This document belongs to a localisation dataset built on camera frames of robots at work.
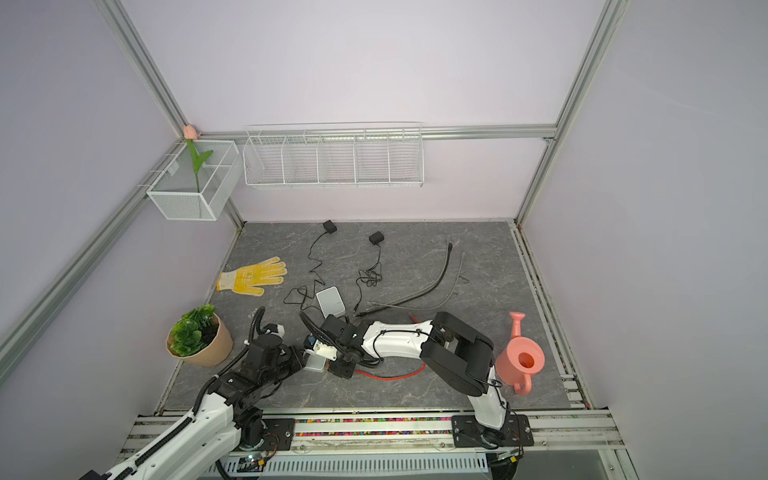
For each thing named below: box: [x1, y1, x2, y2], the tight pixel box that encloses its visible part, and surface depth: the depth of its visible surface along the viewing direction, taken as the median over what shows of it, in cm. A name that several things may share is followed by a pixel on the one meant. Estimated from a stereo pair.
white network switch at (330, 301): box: [316, 286, 346, 319], surface depth 99 cm
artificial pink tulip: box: [183, 124, 213, 193], surface depth 93 cm
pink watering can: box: [495, 311, 545, 396], surface depth 76 cm
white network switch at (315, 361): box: [303, 354, 326, 371], surface depth 84 cm
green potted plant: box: [166, 304, 233, 367], surface depth 78 cm
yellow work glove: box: [216, 257, 288, 296], surface depth 107 cm
